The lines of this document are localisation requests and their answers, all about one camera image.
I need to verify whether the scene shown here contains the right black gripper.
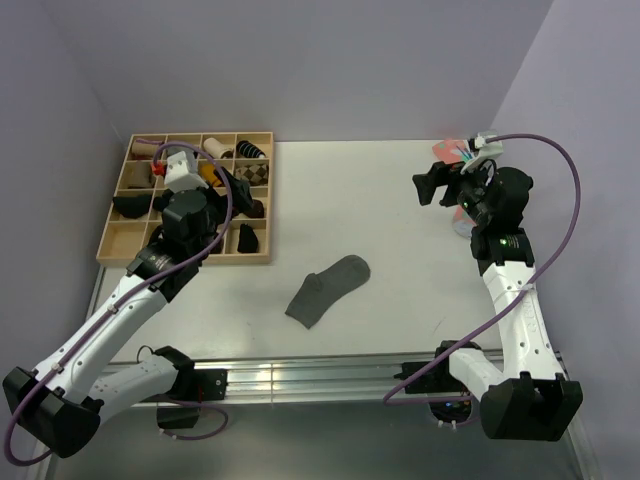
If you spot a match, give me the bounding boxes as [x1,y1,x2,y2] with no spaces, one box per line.
[412,155,493,226]

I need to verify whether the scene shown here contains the grey sock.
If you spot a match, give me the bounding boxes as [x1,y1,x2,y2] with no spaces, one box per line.
[285,255,371,329]

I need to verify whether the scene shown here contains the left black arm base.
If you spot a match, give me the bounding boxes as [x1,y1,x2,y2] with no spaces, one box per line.
[156,368,228,430]

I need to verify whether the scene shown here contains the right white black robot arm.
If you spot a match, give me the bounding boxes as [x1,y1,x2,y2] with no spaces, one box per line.
[412,162,583,442]

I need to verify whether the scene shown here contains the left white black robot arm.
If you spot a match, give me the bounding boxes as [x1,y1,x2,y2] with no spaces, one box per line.
[2,168,253,466]

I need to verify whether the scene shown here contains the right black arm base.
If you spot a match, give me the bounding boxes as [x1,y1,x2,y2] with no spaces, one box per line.
[394,360,474,427]

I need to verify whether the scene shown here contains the mustard yellow rolled sock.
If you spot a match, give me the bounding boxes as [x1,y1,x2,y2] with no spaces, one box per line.
[199,163,223,188]

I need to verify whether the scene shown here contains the pink patterned sock pair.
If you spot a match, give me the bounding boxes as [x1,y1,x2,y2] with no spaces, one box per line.
[432,138,474,164]

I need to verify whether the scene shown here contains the dark brown rolled sock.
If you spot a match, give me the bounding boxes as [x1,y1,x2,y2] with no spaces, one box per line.
[244,199,265,219]

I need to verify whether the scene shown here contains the wooden compartment tray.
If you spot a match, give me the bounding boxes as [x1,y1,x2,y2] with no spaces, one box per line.
[95,131,275,267]

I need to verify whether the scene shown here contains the brown checkered rolled sock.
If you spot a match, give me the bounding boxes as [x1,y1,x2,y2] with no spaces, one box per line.
[234,163,269,186]

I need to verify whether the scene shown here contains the black rolled sock bottom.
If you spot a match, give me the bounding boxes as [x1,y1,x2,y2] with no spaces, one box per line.
[237,224,260,254]

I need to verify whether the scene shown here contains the black rolled sock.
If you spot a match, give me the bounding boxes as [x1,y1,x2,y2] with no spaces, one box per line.
[237,224,260,254]
[112,194,152,219]

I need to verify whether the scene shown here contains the white brown rolled sock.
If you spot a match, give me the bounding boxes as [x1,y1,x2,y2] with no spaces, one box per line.
[202,137,234,159]

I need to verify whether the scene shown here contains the black white striped sock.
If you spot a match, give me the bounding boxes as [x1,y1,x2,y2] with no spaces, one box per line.
[236,140,266,159]

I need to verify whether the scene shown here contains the black rolled sock left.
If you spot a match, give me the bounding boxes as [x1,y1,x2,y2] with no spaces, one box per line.
[112,194,152,219]

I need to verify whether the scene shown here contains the taupe rolled sock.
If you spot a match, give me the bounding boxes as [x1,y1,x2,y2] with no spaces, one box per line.
[127,162,155,189]

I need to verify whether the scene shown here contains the beige purple rolled sock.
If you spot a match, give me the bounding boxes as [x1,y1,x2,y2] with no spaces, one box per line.
[129,138,163,160]

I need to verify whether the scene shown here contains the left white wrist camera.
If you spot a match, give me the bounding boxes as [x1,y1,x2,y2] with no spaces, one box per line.
[152,151,208,193]

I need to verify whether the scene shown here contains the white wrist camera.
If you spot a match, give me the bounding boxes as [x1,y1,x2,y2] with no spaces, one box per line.
[459,130,504,173]
[152,151,208,193]

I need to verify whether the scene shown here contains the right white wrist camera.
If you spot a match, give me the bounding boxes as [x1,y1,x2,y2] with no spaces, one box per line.
[459,130,504,173]

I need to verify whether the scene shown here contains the aluminium rail frame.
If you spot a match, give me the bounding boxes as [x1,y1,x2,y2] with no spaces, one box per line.
[29,264,601,480]

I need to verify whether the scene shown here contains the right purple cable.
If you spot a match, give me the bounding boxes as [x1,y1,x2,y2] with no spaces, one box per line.
[382,132,583,410]

